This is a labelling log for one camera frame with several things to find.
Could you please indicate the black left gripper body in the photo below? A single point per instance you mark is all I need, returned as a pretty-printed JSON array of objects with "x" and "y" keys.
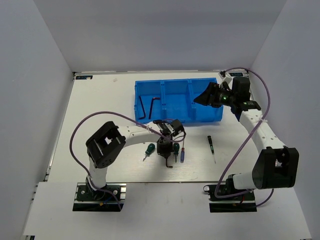
[{"x": 166, "y": 148}]

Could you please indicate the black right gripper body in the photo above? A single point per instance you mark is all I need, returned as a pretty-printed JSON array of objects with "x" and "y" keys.
[{"x": 223, "y": 97}]

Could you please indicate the green stubby screwdriver orange cap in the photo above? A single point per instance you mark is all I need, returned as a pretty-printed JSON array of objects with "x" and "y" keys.
[{"x": 176, "y": 149}]

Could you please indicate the blue red handled screwdriver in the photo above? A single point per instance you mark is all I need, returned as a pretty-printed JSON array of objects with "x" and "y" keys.
[{"x": 182, "y": 152}]

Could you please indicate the dark red hex key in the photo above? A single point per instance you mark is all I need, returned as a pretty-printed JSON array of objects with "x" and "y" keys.
[
  {"x": 143, "y": 109},
  {"x": 167, "y": 165},
  {"x": 151, "y": 106}
]

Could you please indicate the black green precision screwdriver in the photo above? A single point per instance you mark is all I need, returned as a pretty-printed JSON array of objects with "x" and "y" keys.
[{"x": 210, "y": 141}]

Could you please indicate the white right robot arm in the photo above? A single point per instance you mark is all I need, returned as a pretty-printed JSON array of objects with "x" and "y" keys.
[{"x": 277, "y": 164}]

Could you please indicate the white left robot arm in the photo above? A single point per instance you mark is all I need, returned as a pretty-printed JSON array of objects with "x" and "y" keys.
[{"x": 104, "y": 146}]

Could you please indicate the right corner label sticker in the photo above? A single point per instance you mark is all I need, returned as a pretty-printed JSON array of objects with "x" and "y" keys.
[{"x": 236, "y": 74}]

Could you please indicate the corner label sticker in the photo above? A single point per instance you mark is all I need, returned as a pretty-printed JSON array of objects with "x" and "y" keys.
[
  {"x": 236, "y": 74},
  {"x": 83, "y": 77}
]

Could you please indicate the blue three-compartment plastic bin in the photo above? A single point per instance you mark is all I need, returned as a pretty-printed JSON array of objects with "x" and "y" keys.
[{"x": 176, "y": 100}]

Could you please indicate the left corner label sticker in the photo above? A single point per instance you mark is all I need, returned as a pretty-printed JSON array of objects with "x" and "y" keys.
[{"x": 83, "y": 77}]

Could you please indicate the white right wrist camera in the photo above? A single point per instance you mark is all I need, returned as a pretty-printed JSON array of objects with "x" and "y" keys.
[{"x": 225, "y": 77}]

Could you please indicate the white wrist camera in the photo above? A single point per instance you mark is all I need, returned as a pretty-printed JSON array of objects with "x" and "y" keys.
[
  {"x": 165, "y": 127},
  {"x": 225, "y": 77}
]

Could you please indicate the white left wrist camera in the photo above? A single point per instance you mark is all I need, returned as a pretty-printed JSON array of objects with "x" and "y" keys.
[{"x": 165, "y": 127}]

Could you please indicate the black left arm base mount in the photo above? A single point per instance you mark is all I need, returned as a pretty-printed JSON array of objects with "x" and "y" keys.
[{"x": 86, "y": 200}]

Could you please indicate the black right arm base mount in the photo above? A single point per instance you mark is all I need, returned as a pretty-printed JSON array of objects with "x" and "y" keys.
[{"x": 244, "y": 203}]

